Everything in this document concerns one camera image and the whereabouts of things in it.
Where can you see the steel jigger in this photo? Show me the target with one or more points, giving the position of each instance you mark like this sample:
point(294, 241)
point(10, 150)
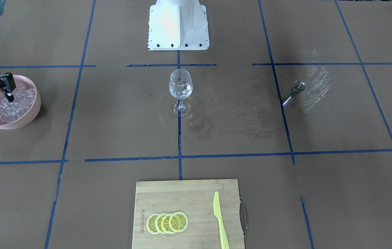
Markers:
point(297, 87)

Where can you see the pile of ice cubes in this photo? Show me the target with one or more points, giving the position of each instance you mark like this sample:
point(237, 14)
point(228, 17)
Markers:
point(12, 111)

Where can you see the clear wine glass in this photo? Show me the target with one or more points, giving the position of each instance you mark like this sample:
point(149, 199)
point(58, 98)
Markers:
point(181, 87)

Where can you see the pink bowl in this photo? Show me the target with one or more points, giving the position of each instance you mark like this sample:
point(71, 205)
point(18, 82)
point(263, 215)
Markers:
point(34, 109)

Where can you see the rear lemon slice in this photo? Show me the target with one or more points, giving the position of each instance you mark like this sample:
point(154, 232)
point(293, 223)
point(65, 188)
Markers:
point(151, 223)

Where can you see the lemon slice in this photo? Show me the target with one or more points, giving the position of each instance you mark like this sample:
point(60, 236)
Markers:
point(178, 222)
point(165, 224)
point(158, 223)
point(151, 223)

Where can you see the front lemon slice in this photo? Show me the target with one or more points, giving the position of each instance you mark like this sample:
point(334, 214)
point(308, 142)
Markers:
point(178, 222)

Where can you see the bamboo cutting board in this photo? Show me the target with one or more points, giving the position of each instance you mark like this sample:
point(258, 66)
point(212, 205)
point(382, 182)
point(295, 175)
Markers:
point(195, 198)

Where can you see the yellow plastic knife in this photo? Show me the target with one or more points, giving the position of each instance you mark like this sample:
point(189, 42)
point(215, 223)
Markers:
point(218, 214)

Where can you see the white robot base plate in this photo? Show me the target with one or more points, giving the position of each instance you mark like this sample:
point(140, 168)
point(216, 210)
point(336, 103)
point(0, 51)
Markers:
point(178, 25)

